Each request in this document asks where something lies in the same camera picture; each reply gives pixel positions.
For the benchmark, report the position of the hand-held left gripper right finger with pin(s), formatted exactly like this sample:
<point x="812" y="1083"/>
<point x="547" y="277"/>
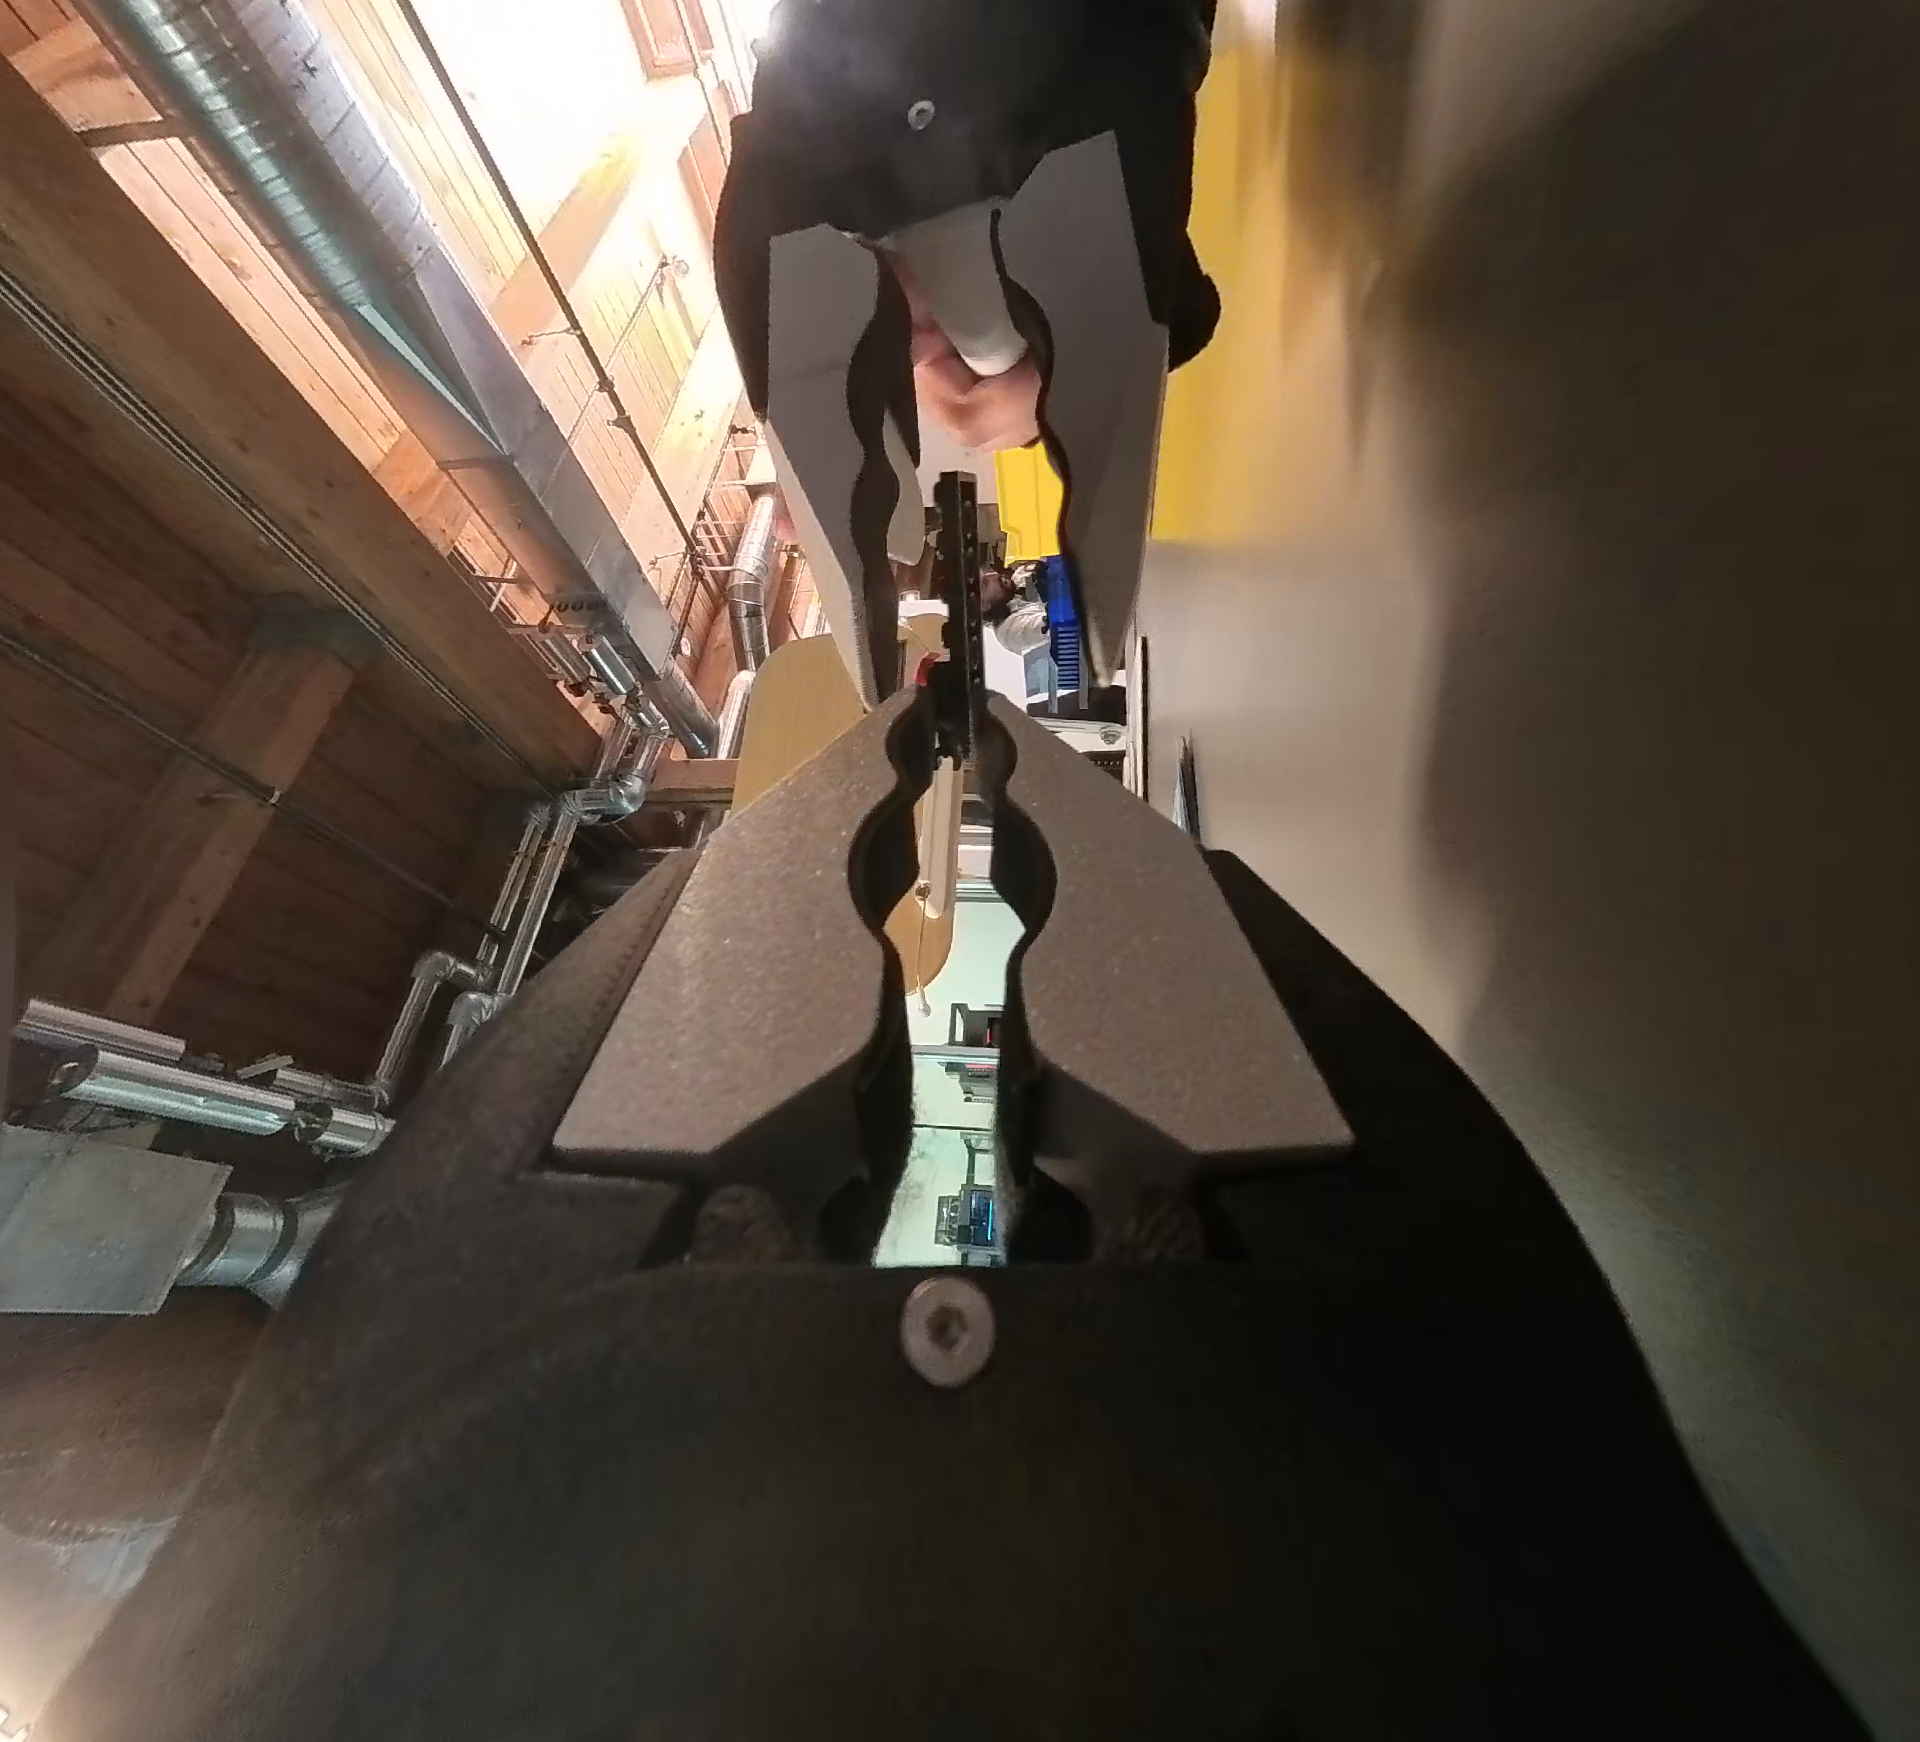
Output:
<point x="1185" y="1023"/>

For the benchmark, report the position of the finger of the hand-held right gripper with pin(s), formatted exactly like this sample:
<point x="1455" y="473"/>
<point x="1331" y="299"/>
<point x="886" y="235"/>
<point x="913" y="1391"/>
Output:
<point x="1111" y="347"/>
<point x="812" y="393"/>

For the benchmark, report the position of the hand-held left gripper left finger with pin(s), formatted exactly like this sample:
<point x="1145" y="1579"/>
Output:
<point x="736" y="993"/>

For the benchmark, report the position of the black lego plate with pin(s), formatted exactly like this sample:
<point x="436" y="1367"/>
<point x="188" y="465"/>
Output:
<point x="959" y="602"/>

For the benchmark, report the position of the person's right hand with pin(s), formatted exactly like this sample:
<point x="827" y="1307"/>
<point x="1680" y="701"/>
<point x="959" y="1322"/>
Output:
<point x="983" y="409"/>

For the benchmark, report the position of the yellow plastic bin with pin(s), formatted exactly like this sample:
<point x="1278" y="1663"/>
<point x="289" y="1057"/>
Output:
<point x="1222" y="422"/>

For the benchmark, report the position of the silver metal pipes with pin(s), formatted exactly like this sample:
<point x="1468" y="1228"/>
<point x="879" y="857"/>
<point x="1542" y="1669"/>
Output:
<point x="481" y="993"/>

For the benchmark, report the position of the light wooden table board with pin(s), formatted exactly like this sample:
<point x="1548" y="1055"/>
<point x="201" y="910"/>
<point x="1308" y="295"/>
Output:
<point x="795" y="723"/>

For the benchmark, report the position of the blue plastic rack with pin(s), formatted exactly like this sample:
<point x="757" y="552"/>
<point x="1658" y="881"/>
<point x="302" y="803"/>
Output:
<point x="1063" y="632"/>

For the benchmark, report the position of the silver ventilation duct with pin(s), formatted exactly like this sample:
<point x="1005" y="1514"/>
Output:
<point x="226" y="46"/>

